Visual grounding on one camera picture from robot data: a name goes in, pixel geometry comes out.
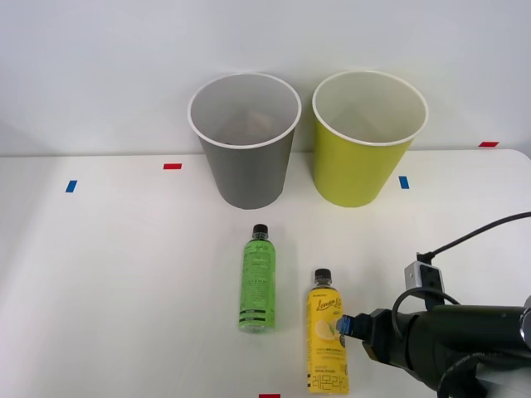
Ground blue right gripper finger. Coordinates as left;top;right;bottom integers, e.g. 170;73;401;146
336;313;375;340

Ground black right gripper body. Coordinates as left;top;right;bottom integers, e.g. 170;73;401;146
360;308;411;368

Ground yellow label plastic bottle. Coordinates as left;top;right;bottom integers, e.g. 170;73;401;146
305;268;351;396

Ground green label plastic bottle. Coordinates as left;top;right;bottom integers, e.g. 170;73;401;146
237;223;278;335

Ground yellow-green plastic waste bin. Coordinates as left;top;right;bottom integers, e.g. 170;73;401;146
311;70;429;209

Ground grey plastic waste bin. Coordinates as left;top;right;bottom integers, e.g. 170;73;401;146
186;72;302;211

